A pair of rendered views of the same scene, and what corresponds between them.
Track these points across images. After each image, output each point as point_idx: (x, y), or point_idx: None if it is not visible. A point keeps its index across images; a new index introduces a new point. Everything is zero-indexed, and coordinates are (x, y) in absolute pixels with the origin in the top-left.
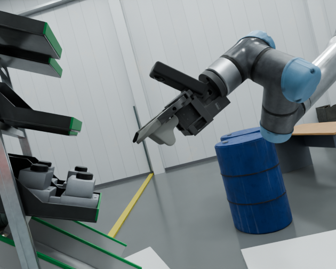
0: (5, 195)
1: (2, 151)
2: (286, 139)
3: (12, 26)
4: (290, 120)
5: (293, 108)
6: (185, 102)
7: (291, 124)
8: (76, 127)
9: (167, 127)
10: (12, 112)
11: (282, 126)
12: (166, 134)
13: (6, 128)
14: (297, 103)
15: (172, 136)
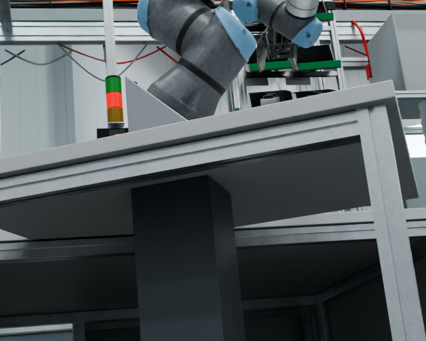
0: (241, 107)
1: (239, 87)
2: (299, 43)
3: (243, 23)
4: (277, 30)
5: (266, 22)
6: (265, 37)
7: (283, 32)
8: (268, 67)
9: (262, 58)
10: (247, 67)
11: (282, 35)
12: (262, 63)
13: (266, 74)
14: (262, 18)
15: (263, 63)
